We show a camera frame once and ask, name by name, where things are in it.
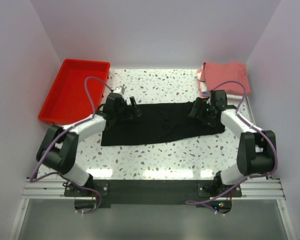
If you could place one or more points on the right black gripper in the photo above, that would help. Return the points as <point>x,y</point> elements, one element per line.
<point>201,104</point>

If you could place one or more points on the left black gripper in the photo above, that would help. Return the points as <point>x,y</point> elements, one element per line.
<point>131,113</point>

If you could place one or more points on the black t shirt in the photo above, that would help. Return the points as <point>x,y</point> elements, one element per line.
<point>158,123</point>

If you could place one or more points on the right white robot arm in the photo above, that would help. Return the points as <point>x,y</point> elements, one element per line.
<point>256,155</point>

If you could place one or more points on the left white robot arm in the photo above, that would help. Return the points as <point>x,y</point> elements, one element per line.
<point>59,146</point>

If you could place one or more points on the pink folded t shirt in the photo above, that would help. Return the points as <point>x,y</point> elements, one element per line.
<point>213,74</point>

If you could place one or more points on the red plastic tray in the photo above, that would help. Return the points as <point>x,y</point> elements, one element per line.
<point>67,101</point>

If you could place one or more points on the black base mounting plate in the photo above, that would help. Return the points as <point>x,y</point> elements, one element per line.
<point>138,192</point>

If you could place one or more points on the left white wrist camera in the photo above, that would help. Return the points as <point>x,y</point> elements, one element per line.
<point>119,90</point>

